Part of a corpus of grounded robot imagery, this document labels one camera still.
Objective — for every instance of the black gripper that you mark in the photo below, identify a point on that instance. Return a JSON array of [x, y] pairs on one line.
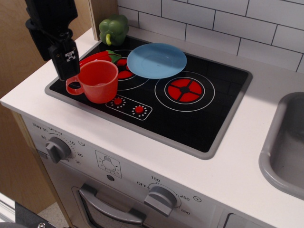
[[48, 27]]

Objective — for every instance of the red plastic cup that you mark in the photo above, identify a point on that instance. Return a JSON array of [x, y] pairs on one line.
[[98, 80]]

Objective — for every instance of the blue plastic plate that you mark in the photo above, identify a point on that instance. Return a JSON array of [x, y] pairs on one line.
[[156, 61]]

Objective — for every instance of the red toy chili pepper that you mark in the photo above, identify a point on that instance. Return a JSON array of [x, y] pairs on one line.
[[104, 55]]

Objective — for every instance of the green toy bell pepper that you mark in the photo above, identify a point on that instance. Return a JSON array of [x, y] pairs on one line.
[[113, 30]]

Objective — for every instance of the grey timer knob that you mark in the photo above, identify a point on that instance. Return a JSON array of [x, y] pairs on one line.
[[57, 149]]

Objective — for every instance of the black toy stovetop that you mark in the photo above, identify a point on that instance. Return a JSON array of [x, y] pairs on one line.
[[189, 111]]

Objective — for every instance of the grey temperature knob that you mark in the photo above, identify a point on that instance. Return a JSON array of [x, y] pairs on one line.
[[161, 200]]

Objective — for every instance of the grey toy sink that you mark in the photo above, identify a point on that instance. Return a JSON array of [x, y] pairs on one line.
[[281, 160]]

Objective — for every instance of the grey oven door handle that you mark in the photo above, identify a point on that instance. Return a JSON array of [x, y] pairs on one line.
[[93, 204]]

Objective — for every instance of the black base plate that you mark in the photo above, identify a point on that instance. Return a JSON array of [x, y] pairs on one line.
[[18, 216]]

